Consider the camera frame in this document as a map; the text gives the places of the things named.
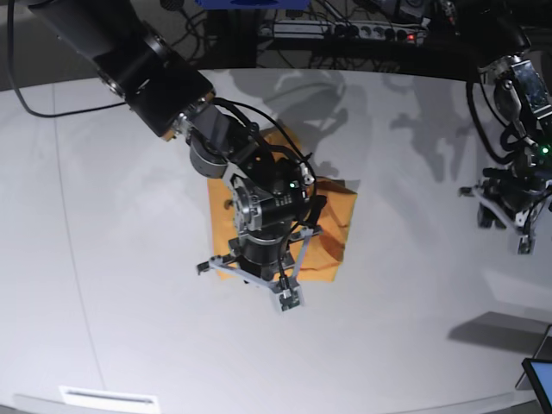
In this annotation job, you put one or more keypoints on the tablet with blue screen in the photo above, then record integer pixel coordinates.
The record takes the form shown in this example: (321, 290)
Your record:
(538, 372)

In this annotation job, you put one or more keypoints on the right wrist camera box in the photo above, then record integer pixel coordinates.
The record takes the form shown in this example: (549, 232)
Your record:
(283, 302)

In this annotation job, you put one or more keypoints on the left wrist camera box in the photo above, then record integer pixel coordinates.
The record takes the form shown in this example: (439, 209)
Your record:
(525, 244)

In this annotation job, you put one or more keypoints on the white power strip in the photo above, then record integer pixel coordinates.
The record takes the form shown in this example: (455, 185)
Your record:
(355, 30)

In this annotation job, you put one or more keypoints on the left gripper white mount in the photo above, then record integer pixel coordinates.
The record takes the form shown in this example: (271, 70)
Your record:
(492, 213)

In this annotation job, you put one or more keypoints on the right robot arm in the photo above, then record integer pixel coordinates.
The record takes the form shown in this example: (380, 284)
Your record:
(170, 96)

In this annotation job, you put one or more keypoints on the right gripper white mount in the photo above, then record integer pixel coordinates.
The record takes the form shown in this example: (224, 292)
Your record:
(283, 285)

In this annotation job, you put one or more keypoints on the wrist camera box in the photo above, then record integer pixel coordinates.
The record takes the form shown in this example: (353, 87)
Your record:
(525, 244)
(283, 302)

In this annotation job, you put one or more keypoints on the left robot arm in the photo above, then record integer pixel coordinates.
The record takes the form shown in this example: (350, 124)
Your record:
(513, 193)

